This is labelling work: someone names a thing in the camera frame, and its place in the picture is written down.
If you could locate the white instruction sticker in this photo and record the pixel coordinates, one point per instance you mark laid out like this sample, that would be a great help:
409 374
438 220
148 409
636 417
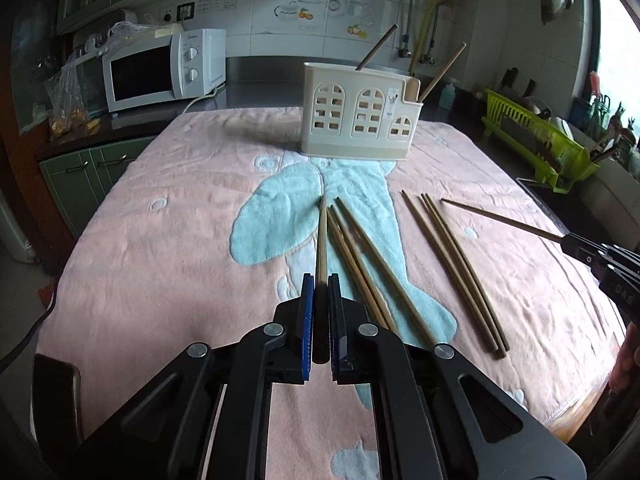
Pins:
216 2

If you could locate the green plastic dish rack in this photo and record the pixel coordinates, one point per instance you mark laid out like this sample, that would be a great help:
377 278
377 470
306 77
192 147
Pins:
545 145

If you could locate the clear plastic bag with packages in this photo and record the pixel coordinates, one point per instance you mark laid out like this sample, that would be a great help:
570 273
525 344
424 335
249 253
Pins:
130 35

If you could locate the red plastic bag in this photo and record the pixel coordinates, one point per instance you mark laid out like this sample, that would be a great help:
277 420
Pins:
47 294

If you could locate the black utensil container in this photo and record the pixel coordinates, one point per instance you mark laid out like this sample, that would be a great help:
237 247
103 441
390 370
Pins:
467 105

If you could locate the bottles by window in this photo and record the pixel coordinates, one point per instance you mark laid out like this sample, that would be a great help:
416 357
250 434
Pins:
607 115

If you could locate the pink and blue towel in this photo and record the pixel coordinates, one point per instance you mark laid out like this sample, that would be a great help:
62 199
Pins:
175 260

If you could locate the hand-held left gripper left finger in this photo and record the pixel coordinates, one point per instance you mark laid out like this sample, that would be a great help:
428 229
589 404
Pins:
308 330

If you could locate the dark smartphone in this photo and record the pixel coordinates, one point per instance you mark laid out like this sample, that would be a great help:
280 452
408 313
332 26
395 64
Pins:
55 400

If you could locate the white microwave oven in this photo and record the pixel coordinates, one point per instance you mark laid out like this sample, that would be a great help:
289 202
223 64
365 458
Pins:
150 70

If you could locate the metal water pipe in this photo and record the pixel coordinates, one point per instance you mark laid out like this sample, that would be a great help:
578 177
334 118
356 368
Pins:
406 25

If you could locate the clear plastic bag with food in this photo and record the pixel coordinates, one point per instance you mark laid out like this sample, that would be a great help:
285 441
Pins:
65 100

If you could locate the blue soap dispenser bottle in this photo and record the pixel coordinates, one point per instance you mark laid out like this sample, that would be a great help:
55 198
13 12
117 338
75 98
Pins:
447 95

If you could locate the green lower cabinet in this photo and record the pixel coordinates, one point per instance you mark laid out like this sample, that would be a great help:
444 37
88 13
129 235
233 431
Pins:
85 175

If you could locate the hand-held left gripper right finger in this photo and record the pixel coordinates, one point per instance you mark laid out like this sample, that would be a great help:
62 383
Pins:
336 330

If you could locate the beige plastic utensil holder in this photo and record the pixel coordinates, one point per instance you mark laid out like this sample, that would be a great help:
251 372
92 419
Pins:
350 110

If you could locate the black wall outlet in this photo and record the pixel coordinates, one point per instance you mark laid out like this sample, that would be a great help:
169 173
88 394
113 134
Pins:
186 12

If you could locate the white wall outlet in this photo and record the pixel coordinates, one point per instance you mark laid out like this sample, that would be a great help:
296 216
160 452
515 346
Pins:
167 15

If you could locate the kitchen sink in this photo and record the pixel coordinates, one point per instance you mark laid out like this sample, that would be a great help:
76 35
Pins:
575 210

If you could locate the black kitchen knives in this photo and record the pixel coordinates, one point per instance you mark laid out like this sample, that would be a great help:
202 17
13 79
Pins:
515 85

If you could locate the white countertop appliance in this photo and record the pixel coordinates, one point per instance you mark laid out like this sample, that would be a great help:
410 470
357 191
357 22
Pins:
100 30

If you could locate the white plate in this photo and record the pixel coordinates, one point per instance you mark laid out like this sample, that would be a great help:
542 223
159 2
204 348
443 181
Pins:
542 110

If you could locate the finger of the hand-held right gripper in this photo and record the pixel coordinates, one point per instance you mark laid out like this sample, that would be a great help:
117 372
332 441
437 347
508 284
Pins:
582 249

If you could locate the person's right hand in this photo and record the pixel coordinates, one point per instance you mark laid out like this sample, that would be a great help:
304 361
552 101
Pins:
627 360

